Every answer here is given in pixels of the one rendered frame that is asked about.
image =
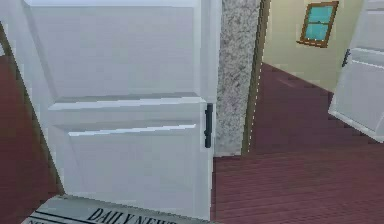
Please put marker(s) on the grey printed newspaper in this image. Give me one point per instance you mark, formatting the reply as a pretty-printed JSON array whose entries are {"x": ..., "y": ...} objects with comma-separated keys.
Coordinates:
[{"x": 100, "y": 211}]

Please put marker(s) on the wooden framed window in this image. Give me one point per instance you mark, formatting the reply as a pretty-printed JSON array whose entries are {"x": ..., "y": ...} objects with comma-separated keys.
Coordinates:
[{"x": 317, "y": 23}]

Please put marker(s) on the white panelled room door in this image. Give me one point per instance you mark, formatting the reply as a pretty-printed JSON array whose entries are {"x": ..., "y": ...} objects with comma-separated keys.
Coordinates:
[
  {"x": 363, "y": 83},
  {"x": 126, "y": 66}
]

